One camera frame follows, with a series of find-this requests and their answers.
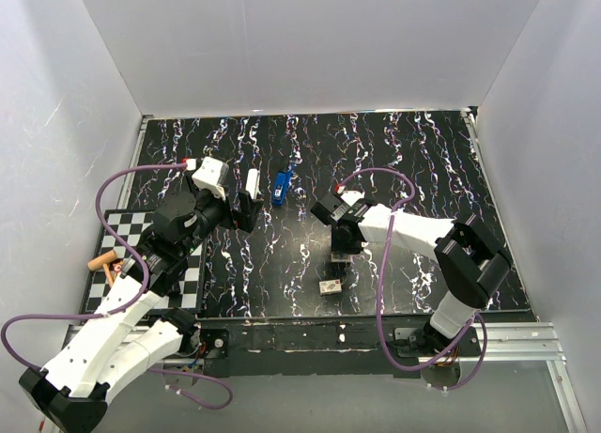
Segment white plastic stick tool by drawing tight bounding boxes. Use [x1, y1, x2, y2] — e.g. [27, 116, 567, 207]
[245, 168, 260, 201]

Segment wooden toy hammer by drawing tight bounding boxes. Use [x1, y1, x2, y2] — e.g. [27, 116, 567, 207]
[87, 250, 118, 286]

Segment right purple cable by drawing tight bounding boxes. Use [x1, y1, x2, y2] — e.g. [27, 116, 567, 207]
[337, 168, 487, 390]

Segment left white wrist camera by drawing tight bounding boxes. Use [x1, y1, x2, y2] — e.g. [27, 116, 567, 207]
[192, 156, 229, 200]

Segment black white checkerboard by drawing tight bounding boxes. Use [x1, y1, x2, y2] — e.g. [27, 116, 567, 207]
[80, 209, 204, 318]

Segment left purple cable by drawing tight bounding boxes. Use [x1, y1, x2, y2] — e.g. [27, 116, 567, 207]
[0, 159, 234, 410]

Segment white staple box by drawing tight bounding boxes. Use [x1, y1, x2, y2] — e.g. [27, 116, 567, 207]
[319, 279, 343, 296]

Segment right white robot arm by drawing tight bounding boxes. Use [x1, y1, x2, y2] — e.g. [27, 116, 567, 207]
[311, 191, 513, 356]

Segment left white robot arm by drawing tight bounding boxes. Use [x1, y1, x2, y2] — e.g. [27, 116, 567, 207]
[19, 183, 262, 432]

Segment purple cable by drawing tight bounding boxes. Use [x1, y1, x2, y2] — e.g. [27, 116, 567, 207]
[337, 168, 487, 390]
[0, 159, 234, 410]

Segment blue black stapler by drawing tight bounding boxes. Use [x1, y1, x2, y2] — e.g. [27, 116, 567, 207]
[271, 171, 292, 206]

